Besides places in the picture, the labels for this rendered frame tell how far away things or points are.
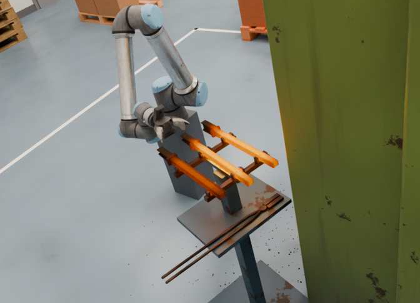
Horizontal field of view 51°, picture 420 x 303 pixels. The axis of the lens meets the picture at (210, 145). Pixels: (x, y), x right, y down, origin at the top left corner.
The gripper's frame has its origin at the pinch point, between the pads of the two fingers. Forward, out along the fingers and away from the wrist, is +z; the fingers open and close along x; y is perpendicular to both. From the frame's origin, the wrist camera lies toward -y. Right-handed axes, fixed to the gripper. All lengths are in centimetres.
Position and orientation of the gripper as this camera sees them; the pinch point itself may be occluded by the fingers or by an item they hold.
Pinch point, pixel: (175, 130)
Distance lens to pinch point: 199.2
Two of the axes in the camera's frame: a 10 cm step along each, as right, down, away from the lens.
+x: -7.9, 4.9, -3.7
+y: 2.2, 7.9, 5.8
